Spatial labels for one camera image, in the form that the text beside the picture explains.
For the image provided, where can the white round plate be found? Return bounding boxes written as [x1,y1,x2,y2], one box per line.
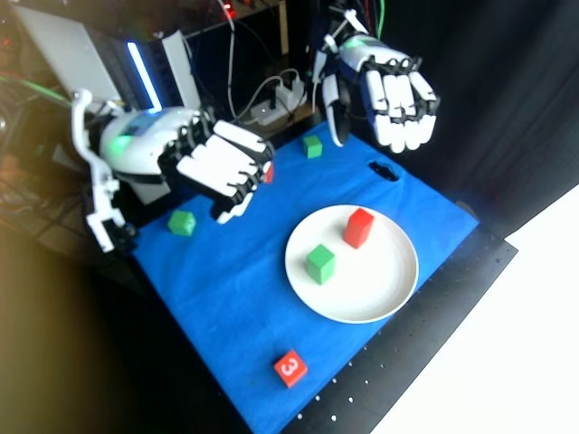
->
[284,204,420,325]

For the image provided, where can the red cube with number three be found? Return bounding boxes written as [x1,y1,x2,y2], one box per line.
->
[272,349,309,389]

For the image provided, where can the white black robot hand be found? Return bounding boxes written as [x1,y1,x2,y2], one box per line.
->
[99,107,276,225]
[321,35,441,154]

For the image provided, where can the blue cloth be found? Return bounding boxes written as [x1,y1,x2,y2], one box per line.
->
[130,130,480,434]

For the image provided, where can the tall red block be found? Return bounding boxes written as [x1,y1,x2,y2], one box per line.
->
[342,207,375,250]

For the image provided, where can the green cube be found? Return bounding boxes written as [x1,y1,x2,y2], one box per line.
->
[302,135,323,160]
[166,210,197,237]

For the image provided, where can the white box with blue light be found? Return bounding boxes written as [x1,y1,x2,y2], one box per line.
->
[13,4,203,117]

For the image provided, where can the tall green block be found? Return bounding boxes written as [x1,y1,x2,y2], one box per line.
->
[306,243,337,286]

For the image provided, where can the white power strip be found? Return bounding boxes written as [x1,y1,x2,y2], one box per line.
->
[250,79,307,127]

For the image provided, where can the green cable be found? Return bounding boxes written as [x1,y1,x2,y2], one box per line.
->
[375,0,389,41]

